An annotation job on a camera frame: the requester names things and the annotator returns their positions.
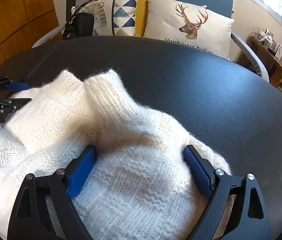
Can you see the wooden side table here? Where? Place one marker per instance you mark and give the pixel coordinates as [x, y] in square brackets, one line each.
[273, 66]

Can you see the black handbag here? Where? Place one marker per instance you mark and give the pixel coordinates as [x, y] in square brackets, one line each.
[80, 25]

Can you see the deer print cushion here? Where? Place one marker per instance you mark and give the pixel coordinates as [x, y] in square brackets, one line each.
[189, 25]

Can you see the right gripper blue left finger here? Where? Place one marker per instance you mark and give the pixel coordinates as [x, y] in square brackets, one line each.
[30, 217]

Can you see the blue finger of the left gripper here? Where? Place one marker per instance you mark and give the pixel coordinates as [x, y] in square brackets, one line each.
[17, 86]

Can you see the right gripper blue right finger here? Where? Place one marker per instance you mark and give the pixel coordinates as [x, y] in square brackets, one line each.
[248, 218]

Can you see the geometric triangle print cushion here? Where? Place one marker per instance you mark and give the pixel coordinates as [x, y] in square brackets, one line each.
[111, 17]

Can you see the cream knitted sweater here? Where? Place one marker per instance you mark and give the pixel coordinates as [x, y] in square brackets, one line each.
[138, 184]

